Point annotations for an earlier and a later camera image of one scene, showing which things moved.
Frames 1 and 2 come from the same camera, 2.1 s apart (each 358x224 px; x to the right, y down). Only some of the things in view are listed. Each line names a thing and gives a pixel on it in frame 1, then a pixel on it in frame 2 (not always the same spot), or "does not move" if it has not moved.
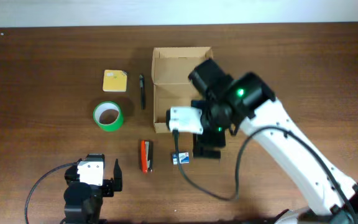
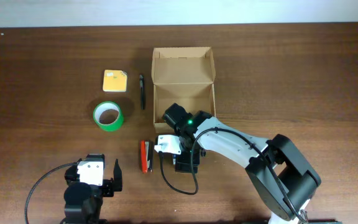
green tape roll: [109, 116] does not move
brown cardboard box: [171, 86] does not move
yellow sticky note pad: [114, 81] does not move
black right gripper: [209, 140] to [185, 165]
